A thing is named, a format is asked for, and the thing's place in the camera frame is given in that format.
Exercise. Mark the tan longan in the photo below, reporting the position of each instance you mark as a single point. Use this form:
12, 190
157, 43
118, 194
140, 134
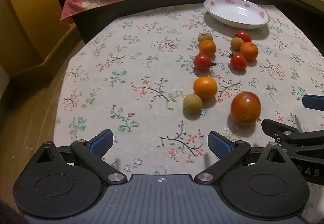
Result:
236, 43
205, 37
193, 104

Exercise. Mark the white plate with pink flowers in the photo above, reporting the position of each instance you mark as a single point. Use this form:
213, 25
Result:
227, 11

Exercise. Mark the dark bed frame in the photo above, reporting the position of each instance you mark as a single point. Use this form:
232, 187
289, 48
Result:
114, 18

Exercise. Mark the yellow wooden cabinet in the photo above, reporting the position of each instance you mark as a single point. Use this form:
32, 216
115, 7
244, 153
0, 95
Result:
22, 23

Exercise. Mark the floral tablecloth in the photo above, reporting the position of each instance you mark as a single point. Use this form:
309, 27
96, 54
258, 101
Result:
126, 82

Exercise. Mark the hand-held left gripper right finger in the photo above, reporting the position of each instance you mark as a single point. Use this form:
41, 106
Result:
219, 145

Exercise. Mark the orange mandarin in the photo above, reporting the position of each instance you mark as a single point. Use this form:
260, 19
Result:
249, 51
205, 87
207, 48

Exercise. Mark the large red tomato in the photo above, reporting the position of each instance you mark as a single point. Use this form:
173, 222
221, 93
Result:
245, 108

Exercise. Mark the small red tomato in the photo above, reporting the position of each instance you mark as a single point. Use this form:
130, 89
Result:
243, 36
202, 61
238, 61

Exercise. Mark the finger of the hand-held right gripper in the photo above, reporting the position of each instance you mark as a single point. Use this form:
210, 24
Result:
313, 101
273, 127

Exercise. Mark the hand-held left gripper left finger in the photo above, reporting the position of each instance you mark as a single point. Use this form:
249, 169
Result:
102, 141

